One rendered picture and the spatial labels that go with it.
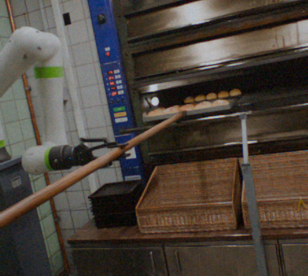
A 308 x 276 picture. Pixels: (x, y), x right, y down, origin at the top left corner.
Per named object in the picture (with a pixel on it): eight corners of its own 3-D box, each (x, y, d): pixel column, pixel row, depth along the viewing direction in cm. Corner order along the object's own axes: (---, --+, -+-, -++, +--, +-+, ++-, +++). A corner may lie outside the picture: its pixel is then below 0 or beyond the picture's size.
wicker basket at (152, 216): (162, 203, 247) (155, 165, 245) (244, 198, 229) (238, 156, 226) (138, 235, 202) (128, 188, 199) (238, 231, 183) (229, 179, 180)
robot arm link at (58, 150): (49, 174, 127) (44, 149, 126) (67, 165, 138) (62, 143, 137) (64, 172, 125) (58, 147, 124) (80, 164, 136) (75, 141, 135)
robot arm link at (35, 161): (18, 179, 132) (12, 150, 131) (38, 171, 144) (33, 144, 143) (49, 176, 127) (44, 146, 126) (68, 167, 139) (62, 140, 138)
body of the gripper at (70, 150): (71, 143, 133) (93, 140, 130) (76, 165, 134) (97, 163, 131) (60, 147, 126) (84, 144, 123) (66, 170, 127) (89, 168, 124)
